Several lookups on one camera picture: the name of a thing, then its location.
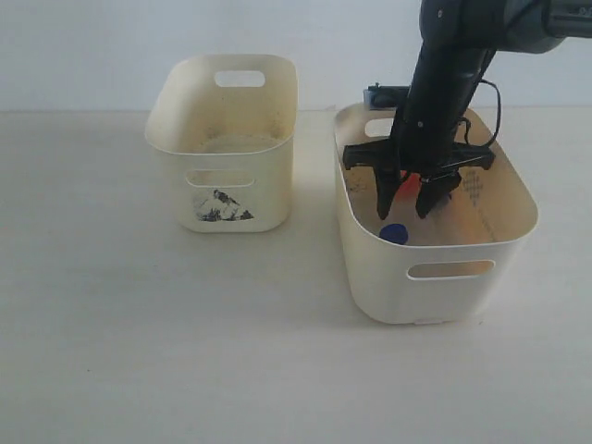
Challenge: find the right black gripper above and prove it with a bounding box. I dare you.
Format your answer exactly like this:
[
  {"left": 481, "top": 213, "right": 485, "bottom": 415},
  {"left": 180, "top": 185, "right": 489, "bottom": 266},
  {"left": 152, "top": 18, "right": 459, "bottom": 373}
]
[{"left": 342, "top": 92, "right": 496, "bottom": 220}]

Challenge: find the orange-capped tube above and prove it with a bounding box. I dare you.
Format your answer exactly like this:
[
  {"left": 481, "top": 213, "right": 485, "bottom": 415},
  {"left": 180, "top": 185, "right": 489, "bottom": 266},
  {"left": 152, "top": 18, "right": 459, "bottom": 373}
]
[{"left": 395, "top": 171, "right": 421, "bottom": 202}]

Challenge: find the cream plastic bin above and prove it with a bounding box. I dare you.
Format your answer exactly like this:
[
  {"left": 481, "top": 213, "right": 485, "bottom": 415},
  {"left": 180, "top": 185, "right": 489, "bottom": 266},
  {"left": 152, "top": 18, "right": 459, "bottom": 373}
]
[
  {"left": 333, "top": 104, "right": 538, "bottom": 325},
  {"left": 144, "top": 54, "right": 299, "bottom": 233}
]

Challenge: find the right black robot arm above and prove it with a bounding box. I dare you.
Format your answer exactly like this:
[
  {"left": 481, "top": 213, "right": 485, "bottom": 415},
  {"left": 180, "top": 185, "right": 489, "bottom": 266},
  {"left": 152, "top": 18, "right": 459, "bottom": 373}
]
[{"left": 342, "top": 0, "right": 591, "bottom": 219}]

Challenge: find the blue-capped tube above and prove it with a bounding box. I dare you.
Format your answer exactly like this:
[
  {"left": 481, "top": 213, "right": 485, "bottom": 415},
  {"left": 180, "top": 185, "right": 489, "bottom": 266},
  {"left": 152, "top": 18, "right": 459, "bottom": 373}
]
[{"left": 434, "top": 193, "right": 452, "bottom": 211}]

